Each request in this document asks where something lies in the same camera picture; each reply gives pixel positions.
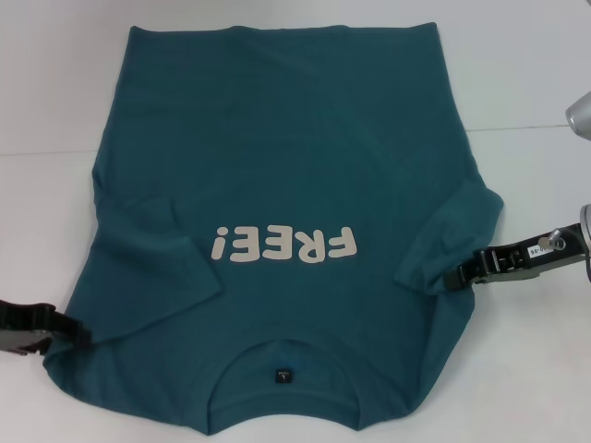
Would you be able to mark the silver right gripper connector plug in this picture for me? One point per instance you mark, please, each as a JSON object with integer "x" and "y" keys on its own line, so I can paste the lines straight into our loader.
{"x": 551, "y": 241}

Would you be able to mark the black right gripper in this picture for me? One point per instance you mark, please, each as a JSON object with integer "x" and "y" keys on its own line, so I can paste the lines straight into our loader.
{"x": 535, "y": 258}

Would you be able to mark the white and silver right robot arm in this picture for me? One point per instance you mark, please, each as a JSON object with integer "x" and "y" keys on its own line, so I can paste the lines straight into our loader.
{"x": 586, "y": 240}

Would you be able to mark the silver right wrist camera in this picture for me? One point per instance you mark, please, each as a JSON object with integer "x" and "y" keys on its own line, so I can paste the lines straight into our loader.
{"x": 579, "y": 115}

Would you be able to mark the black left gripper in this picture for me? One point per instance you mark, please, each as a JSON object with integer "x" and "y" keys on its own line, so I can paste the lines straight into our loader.
{"x": 23, "y": 330}

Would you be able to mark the teal t-shirt with FREE print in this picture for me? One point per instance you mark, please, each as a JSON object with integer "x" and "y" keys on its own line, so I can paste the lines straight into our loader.
{"x": 286, "y": 152}

